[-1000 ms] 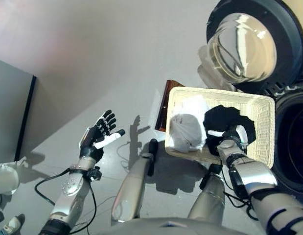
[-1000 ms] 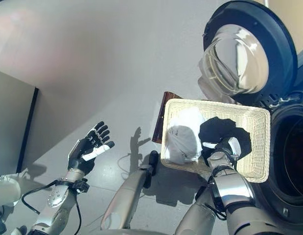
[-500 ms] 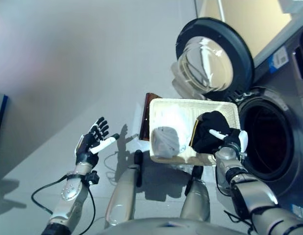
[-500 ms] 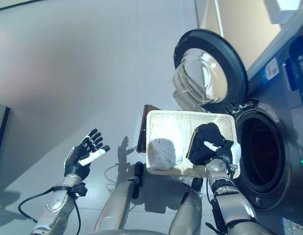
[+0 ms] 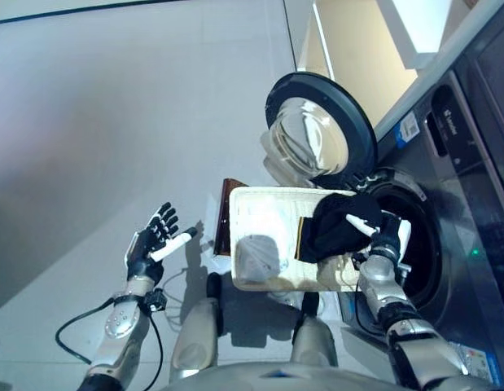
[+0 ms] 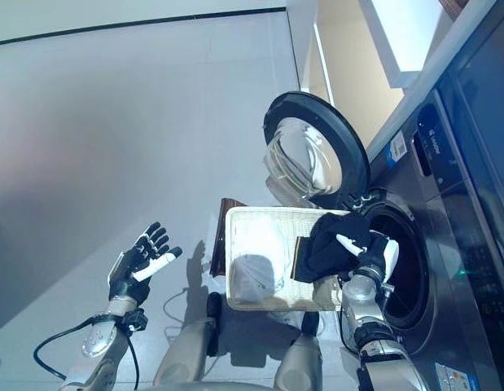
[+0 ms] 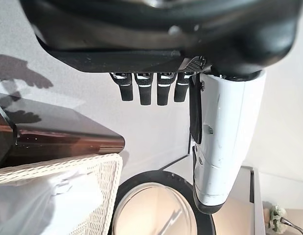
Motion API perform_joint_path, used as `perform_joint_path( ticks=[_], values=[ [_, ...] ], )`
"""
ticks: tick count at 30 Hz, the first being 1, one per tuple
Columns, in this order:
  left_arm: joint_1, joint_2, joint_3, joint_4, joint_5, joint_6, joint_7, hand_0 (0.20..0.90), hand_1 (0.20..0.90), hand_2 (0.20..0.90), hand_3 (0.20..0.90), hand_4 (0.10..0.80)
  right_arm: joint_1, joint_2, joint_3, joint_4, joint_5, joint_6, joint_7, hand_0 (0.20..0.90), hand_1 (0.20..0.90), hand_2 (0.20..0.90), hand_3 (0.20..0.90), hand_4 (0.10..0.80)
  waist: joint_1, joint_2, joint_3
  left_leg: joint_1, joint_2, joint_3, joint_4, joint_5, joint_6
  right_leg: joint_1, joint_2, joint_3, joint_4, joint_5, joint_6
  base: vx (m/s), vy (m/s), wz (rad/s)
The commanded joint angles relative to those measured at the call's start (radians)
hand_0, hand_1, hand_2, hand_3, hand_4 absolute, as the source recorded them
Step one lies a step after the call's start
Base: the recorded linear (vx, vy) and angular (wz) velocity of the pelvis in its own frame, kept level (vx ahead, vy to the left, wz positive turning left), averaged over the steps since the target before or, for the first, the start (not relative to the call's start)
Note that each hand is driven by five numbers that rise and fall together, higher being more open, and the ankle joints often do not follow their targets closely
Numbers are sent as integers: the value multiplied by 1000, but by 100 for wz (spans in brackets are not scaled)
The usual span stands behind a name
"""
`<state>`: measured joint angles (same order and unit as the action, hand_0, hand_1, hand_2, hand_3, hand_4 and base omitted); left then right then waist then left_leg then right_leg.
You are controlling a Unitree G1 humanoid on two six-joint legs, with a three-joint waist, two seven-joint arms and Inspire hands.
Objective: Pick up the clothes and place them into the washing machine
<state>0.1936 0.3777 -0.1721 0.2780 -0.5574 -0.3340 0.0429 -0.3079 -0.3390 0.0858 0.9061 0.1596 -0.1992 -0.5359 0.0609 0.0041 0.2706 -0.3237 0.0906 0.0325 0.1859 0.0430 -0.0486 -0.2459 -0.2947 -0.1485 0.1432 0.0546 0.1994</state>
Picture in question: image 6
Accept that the dark grey washing machine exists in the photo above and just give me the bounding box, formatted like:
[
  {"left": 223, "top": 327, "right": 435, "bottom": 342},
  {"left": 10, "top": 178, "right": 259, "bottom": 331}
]
[{"left": 348, "top": 87, "right": 504, "bottom": 391}]

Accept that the white appliance cabinet panel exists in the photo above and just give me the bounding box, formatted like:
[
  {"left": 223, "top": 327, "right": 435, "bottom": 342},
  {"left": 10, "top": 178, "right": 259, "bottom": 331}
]
[{"left": 365, "top": 0, "right": 503, "bottom": 164}]

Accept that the brown wooden stool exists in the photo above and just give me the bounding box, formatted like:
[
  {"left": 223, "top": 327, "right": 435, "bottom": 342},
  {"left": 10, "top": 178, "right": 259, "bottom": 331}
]
[{"left": 209, "top": 198, "right": 247, "bottom": 276}]

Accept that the dark stacked dryer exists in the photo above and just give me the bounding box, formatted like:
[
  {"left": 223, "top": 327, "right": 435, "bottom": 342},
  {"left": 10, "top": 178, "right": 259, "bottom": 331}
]
[{"left": 436, "top": 11, "right": 504, "bottom": 253}]

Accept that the white wicker laundry basket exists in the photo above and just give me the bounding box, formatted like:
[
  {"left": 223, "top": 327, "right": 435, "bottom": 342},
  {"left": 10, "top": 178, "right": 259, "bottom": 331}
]
[{"left": 225, "top": 206, "right": 350, "bottom": 314}]

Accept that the large white product label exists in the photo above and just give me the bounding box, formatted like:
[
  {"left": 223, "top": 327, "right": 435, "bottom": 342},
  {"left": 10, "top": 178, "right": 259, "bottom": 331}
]
[{"left": 434, "top": 362, "right": 480, "bottom": 391}]

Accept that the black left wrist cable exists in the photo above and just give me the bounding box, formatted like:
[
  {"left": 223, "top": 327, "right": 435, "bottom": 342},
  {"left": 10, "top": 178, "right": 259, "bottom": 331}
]
[{"left": 33, "top": 315, "right": 139, "bottom": 390}]

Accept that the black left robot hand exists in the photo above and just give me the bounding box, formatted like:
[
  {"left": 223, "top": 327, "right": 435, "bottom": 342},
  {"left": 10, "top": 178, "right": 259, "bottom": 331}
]
[{"left": 107, "top": 222, "right": 183, "bottom": 306}]

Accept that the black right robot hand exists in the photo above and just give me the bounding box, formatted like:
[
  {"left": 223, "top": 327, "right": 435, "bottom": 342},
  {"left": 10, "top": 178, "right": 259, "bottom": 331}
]
[{"left": 335, "top": 231, "right": 401, "bottom": 283}]

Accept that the small blue white sticker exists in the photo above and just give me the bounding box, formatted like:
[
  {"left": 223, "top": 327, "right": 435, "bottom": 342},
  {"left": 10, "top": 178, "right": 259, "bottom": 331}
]
[{"left": 388, "top": 136, "right": 408, "bottom": 164}]

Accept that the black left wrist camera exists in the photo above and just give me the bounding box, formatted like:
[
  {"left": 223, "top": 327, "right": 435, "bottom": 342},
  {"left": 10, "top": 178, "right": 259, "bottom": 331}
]
[{"left": 121, "top": 309, "right": 149, "bottom": 333}]

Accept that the round glass washing machine door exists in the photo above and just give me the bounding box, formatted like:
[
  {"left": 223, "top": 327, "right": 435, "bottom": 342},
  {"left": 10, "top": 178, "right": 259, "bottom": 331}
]
[{"left": 262, "top": 91, "right": 370, "bottom": 209}]

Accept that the black garment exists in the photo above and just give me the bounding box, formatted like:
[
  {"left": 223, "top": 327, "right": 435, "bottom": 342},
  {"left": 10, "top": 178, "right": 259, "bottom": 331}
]
[{"left": 291, "top": 212, "right": 389, "bottom": 284}]

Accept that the thin white floor cable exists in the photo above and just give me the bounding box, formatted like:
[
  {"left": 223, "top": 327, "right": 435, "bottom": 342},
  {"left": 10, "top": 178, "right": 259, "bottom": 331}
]
[{"left": 164, "top": 287, "right": 220, "bottom": 367}]

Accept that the white counter cabinet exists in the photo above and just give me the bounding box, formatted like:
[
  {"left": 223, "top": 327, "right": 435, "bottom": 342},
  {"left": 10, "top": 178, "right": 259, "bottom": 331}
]
[{"left": 286, "top": 0, "right": 445, "bottom": 147}]

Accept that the white garment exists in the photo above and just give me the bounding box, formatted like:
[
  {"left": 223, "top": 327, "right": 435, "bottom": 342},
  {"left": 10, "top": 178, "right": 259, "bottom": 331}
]
[{"left": 230, "top": 231, "right": 293, "bottom": 305}]

